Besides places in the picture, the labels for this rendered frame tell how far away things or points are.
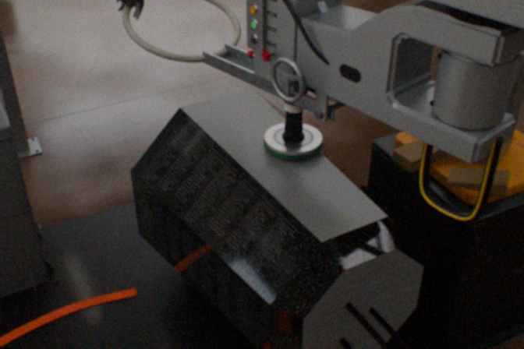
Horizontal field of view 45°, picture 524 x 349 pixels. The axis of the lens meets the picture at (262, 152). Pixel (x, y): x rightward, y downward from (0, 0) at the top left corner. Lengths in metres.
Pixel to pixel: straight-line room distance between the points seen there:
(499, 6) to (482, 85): 0.23
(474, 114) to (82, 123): 3.10
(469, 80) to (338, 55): 0.42
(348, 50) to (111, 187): 2.13
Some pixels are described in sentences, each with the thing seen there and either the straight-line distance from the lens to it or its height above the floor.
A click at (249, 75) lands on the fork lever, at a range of 2.32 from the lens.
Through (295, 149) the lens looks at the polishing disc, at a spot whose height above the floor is 0.89.
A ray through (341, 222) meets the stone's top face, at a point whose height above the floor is 0.85.
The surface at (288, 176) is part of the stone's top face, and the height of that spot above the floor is 0.85.
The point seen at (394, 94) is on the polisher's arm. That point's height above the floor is 1.29.
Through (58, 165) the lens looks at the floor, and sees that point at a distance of 3.96.
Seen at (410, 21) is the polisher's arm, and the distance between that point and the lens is 1.70.
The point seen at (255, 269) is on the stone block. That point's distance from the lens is 2.07.
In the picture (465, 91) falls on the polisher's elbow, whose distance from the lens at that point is 1.68.
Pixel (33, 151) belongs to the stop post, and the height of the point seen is 0.01.
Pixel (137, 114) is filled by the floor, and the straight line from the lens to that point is 4.38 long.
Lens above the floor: 2.11
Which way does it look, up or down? 33 degrees down
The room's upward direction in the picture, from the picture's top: straight up
